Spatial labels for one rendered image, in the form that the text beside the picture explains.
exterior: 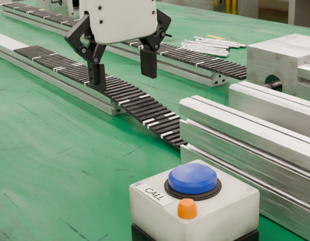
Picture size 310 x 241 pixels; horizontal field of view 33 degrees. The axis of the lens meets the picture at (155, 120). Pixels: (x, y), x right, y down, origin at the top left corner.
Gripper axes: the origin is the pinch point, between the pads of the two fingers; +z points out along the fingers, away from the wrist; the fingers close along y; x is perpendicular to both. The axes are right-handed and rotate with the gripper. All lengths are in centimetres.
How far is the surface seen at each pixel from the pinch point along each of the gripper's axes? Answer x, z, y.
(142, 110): 5.6, 3.6, 0.9
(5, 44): -44.3, 2.9, 1.3
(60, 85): -17.2, 5.2, 2.1
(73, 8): -78, 4, -32
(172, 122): 10.3, 4.3, -0.6
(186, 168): 30.4, -1.4, 12.9
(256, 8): -189, 43, -220
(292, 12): -97, 25, -149
